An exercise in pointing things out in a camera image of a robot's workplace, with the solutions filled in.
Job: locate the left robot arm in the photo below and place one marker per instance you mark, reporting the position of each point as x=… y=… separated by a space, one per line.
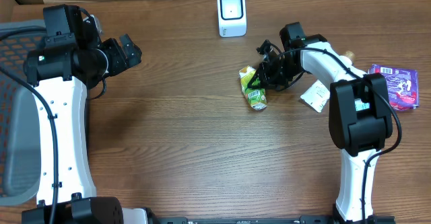
x=72 y=60

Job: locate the green tea packet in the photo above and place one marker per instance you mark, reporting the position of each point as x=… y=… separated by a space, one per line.
x=256 y=98

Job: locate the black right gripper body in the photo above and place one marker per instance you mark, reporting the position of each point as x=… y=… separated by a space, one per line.
x=281 y=74

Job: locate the purple snack packet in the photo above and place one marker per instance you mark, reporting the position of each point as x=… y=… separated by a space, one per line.
x=402 y=85

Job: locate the teal snack packet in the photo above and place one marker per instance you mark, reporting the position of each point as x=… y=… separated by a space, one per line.
x=360 y=105

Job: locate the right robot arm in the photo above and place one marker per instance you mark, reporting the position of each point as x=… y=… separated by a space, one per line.
x=361 y=118

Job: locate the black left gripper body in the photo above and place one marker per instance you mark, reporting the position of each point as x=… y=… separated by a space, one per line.
x=116 y=58

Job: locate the white cosmetic tube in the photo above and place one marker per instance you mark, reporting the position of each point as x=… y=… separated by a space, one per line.
x=316 y=94

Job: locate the grey plastic mesh basket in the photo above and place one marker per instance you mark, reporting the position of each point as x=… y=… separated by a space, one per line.
x=20 y=136

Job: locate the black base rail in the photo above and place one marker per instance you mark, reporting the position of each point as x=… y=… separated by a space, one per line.
x=304 y=219

